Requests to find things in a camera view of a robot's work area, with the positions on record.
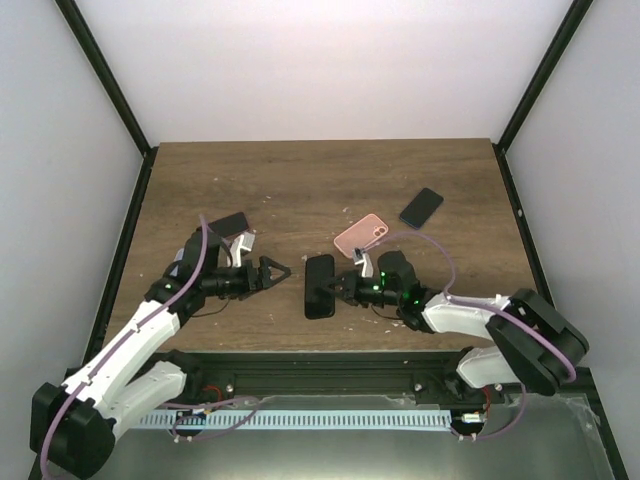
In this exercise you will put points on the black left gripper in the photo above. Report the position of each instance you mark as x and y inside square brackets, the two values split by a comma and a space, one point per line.
[252, 287]

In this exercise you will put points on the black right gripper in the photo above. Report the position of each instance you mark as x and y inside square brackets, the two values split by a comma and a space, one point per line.
[351, 288]

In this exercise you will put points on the black phone case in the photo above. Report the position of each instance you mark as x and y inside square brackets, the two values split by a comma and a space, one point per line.
[319, 302]

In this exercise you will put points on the pink phone case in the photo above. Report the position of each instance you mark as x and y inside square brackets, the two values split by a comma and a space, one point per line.
[361, 234]

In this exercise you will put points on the blue smartphone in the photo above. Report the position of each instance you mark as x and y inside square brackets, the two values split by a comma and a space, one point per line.
[421, 208]

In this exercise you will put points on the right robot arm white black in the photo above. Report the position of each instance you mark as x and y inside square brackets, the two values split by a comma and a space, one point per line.
[531, 342]

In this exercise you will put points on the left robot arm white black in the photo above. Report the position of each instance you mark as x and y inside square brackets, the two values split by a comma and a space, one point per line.
[76, 425]

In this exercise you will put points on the dark red smartphone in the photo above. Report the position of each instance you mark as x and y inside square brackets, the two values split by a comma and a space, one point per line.
[230, 226]

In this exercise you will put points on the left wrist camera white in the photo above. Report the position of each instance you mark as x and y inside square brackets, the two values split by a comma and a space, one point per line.
[241, 245]

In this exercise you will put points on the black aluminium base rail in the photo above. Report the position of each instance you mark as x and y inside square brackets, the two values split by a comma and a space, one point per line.
[420, 376]

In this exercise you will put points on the white slotted cable duct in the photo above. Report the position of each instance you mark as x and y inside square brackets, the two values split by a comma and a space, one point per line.
[303, 420]

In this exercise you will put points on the left black frame post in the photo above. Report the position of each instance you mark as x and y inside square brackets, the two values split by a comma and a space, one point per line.
[93, 53]

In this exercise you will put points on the black frame post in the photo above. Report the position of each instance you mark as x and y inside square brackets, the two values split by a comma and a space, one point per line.
[93, 53]
[562, 38]

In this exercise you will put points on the right black frame post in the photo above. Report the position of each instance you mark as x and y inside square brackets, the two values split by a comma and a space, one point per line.
[562, 38]

